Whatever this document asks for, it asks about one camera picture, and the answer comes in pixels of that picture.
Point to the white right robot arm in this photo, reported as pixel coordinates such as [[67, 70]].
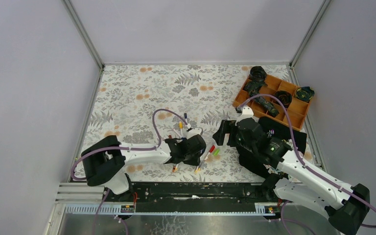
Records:
[[339, 202]]

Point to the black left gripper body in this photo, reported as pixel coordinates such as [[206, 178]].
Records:
[[191, 150]]

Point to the green pen cap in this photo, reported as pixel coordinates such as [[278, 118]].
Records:
[[216, 152]]

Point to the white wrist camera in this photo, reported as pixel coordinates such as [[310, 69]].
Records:
[[193, 131], [245, 112]]

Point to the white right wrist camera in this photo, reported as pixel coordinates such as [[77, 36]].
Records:
[[245, 112]]

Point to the dark green rolled flower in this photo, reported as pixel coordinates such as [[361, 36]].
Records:
[[305, 94]]

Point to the dark rolled fabric flower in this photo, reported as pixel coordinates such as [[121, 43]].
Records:
[[257, 73]]

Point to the wooden compartment tray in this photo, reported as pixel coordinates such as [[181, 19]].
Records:
[[297, 109]]

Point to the floral patterned table mat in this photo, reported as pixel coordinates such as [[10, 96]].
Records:
[[138, 103]]

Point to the white pen yellow cap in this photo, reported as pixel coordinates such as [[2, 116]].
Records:
[[181, 126]]

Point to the dark patterned fabric roll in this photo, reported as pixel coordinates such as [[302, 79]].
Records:
[[252, 88]]

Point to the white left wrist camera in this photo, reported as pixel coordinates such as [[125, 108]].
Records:
[[193, 131]]

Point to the dark rolled flower in tray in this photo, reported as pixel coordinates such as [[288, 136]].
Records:
[[284, 97]]

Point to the black floral cloth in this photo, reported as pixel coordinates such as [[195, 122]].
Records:
[[273, 129]]

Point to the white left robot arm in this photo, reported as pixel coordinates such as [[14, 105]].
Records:
[[105, 161]]

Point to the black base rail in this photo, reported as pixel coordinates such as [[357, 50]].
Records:
[[200, 197]]

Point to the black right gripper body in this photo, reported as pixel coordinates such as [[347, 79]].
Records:
[[232, 134]]

